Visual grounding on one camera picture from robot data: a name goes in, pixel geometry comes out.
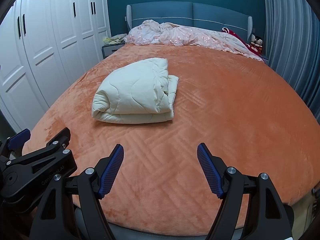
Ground blue-grey pleated curtain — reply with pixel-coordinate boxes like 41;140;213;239
264;0;319;120

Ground yellowish cloth on nightstand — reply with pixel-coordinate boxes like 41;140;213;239
103;34;127;46

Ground blue upholstered headboard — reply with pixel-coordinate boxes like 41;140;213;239
125;1;253;42

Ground pink floral crumpled duvet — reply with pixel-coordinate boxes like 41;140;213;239
124;20;263;61

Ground white quilt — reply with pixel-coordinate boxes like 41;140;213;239
91;57;179;124

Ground white panelled wardrobe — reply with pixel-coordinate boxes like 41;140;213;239
1;0;111;132

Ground right nightstand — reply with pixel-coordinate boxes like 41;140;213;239
260;54;268;65

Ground dark grey left nightstand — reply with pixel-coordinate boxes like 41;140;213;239
101;43;125;59

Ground plush dolls on nightstand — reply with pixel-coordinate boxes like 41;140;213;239
249;34;263;54

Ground red pillow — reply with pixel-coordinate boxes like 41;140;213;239
222;27;260;56

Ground orange plush bed cover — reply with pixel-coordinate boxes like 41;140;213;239
23;44;319;236

